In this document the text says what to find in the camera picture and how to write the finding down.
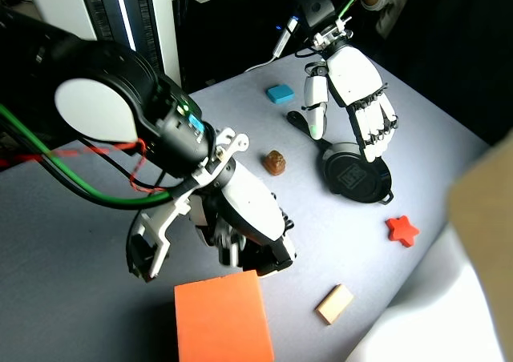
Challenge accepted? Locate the grey table cloth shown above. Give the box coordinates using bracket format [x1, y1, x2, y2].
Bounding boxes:
[0, 53, 492, 362]

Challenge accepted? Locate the small brown figurine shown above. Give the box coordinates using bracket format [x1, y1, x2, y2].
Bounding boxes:
[263, 150, 287, 176]

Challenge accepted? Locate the large orange block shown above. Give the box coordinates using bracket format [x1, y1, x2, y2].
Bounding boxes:
[173, 269, 276, 362]

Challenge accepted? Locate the beige cardboard sheet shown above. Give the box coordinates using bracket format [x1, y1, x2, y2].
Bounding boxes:
[446, 129, 513, 362]

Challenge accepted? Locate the white cable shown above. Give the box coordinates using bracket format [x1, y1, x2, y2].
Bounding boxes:
[243, 55, 277, 74]

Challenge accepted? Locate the tan wooden block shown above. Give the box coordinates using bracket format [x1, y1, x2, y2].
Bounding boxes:
[315, 284, 355, 326]

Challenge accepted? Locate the white cabinet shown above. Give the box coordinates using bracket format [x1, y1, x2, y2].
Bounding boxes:
[22, 0, 181, 86]

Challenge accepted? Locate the person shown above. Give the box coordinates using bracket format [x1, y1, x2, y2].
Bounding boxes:
[358, 0, 420, 38]

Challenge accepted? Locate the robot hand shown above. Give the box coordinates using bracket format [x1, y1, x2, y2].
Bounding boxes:
[301, 44, 400, 163]
[190, 163, 298, 279]

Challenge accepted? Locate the blue block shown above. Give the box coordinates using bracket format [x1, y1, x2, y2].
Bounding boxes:
[265, 83, 296, 106]

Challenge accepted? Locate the black cast iron pan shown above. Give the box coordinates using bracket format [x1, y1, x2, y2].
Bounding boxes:
[286, 110, 395, 207]

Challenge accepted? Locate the red star block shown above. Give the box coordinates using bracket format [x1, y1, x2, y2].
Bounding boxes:
[385, 215, 421, 248]

